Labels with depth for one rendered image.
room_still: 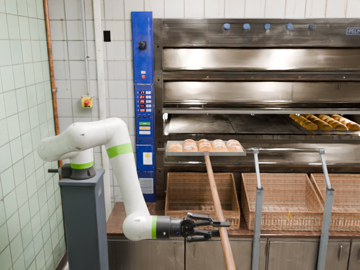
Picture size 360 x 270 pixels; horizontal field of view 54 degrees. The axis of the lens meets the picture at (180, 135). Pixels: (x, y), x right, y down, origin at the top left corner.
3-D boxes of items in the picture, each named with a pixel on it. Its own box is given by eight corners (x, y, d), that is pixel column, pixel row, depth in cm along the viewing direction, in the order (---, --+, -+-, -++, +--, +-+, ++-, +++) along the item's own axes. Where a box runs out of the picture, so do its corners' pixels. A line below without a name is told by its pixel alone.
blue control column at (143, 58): (157, 180, 508) (154, 23, 454) (168, 180, 508) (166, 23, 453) (139, 260, 322) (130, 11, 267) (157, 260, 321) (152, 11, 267)
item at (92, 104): (83, 106, 290) (82, 94, 287) (96, 106, 290) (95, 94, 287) (81, 108, 283) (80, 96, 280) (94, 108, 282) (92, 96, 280)
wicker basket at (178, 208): (167, 201, 308) (166, 171, 301) (232, 202, 307) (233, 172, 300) (163, 230, 261) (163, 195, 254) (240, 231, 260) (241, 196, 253)
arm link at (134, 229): (119, 243, 138) (120, 214, 139) (125, 237, 150) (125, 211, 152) (155, 244, 138) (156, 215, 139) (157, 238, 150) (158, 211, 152)
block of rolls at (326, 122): (288, 116, 364) (288, 111, 363) (335, 117, 363) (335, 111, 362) (307, 130, 306) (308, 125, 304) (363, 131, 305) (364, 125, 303)
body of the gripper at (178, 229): (171, 213, 146) (193, 214, 146) (171, 232, 149) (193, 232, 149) (170, 222, 139) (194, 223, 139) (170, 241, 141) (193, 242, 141)
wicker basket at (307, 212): (239, 202, 307) (240, 172, 300) (304, 202, 305) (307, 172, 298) (247, 231, 260) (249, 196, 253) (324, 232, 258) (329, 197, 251)
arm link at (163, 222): (156, 244, 140) (155, 223, 137) (157, 229, 151) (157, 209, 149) (171, 245, 140) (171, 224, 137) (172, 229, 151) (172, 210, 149)
